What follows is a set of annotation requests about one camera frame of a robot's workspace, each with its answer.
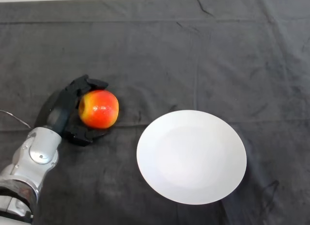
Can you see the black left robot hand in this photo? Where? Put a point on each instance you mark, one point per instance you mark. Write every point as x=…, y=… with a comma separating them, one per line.
x=61, y=111

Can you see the red and yellow apple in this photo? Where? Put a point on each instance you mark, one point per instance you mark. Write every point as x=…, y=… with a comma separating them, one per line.
x=99, y=109

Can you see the white round plate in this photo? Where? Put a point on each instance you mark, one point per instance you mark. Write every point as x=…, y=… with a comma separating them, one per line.
x=191, y=157

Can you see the black table cloth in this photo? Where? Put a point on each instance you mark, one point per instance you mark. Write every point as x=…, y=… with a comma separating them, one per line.
x=169, y=53

